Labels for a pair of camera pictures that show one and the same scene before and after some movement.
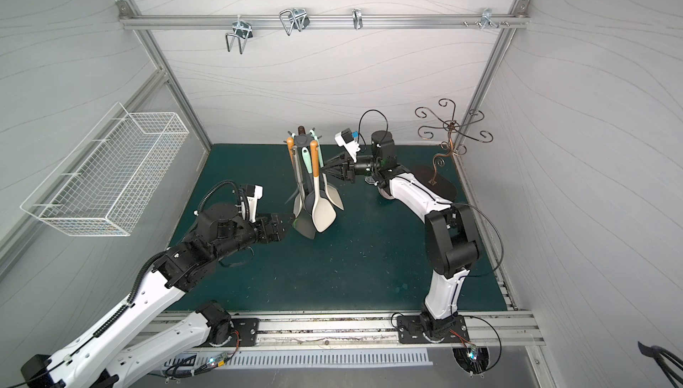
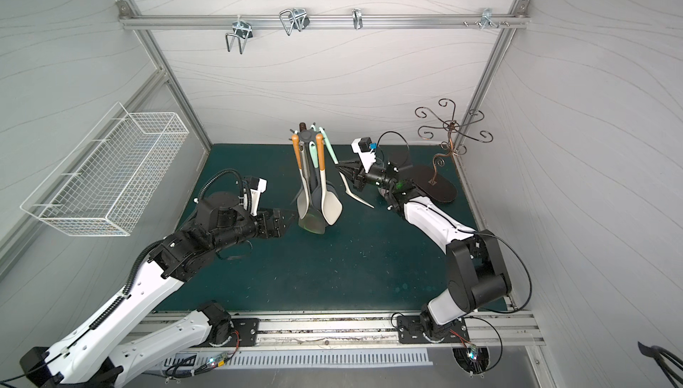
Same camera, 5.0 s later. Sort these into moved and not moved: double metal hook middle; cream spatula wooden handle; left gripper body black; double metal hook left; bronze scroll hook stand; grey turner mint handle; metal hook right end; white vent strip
Moved: cream spatula wooden handle; grey turner mint handle
Not moved: metal hook right end; bronze scroll hook stand; left gripper body black; double metal hook middle; white vent strip; double metal hook left
